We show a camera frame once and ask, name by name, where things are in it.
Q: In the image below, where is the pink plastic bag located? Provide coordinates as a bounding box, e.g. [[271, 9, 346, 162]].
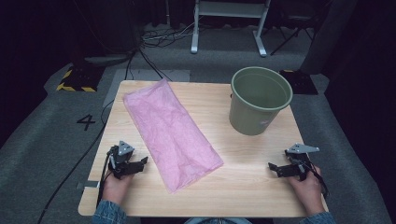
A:
[[122, 77, 224, 194]]

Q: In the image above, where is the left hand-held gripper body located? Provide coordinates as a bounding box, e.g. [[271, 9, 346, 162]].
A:
[[106, 140, 140, 180]]

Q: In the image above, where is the person's right hand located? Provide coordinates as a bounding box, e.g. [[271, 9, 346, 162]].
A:
[[287, 165, 327, 217]]

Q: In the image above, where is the black folding tripod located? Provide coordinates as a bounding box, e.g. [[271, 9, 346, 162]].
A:
[[270, 12, 316, 57]]

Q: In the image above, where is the white metal stand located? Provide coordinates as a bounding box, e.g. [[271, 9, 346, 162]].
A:
[[190, 0, 272, 58]]

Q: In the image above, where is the green plastic bucket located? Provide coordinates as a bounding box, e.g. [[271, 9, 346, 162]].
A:
[[229, 65, 294, 136]]

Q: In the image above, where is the black yellow striped base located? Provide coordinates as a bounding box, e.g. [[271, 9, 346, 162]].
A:
[[278, 69, 319, 95], [56, 63, 106, 93]]

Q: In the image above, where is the grey table edge tab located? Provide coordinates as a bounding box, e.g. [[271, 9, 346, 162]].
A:
[[76, 180, 101, 190]]

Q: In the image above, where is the person's left hand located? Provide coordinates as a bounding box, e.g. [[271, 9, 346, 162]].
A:
[[102, 174, 135, 206]]

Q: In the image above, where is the hand-held gripper cable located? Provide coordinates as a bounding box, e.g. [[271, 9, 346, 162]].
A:
[[306, 161, 330, 199], [96, 151, 114, 208]]

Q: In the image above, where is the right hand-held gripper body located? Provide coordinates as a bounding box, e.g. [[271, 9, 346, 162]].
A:
[[285, 143, 320, 182]]

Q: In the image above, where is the left hand-held gripper cable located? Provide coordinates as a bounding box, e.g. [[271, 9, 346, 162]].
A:
[[96, 151, 114, 208]]

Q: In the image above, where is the grey curtain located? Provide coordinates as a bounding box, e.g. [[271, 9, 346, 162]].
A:
[[299, 0, 359, 76]]

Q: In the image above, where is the long black floor cable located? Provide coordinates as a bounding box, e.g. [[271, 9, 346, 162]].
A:
[[36, 98, 116, 224]]

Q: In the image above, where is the right hand-held gripper cable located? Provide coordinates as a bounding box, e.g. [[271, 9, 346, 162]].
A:
[[306, 161, 330, 199]]

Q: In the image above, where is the bundle of floor cables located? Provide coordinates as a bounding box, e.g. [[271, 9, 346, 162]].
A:
[[139, 21, 200, 49]]

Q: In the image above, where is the person's denim lap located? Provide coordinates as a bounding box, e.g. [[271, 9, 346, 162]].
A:
[[183, 217, 253, 224]]

